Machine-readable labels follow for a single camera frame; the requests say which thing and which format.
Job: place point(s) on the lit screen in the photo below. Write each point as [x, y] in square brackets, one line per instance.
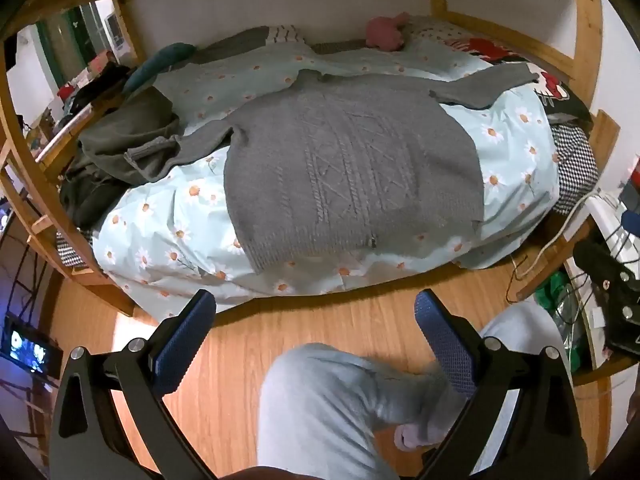
[25, 345]

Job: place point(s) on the teal pillow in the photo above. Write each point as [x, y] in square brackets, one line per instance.
[160, 57]

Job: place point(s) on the person's pale sock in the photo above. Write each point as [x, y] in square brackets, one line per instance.
[412, 437]

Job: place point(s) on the black metal rack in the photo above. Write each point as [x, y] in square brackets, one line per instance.
[22, 270]

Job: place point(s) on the pink plush toy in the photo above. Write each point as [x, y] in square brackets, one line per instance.
[382, 32]

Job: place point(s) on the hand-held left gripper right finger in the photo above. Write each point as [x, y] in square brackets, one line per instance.
[447, 345]

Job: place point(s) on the dark grey pillow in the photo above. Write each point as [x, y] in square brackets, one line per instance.
[235, 45]

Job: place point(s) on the houndstooth cloth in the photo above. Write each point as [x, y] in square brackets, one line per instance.
[70, 255]
[577, 165]

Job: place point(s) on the grey knitted sweater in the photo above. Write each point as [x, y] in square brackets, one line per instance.
[350, 160]

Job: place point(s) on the green bag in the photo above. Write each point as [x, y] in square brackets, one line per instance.
[555, 295]

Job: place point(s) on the striped cloth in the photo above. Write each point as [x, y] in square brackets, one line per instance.
[285, 35]

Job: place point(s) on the olive green clothes pile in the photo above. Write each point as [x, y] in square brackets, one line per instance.
[125, 130]

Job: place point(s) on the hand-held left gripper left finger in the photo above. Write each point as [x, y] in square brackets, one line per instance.
[185, 341]

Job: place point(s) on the Hello Kitty pillow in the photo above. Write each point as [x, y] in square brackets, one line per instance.
[500, 50]

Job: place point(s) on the wooden bunk bed frame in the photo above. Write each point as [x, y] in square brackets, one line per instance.
[587, 35]

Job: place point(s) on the white desk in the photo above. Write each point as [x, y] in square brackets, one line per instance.
[607, 220]

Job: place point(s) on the person's light blue pants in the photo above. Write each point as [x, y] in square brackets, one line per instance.
[325, 410]

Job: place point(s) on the daisy print duvet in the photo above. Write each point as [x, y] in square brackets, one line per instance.
[165, 240]

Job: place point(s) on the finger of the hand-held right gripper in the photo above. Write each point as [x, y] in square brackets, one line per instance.
[597, 262]

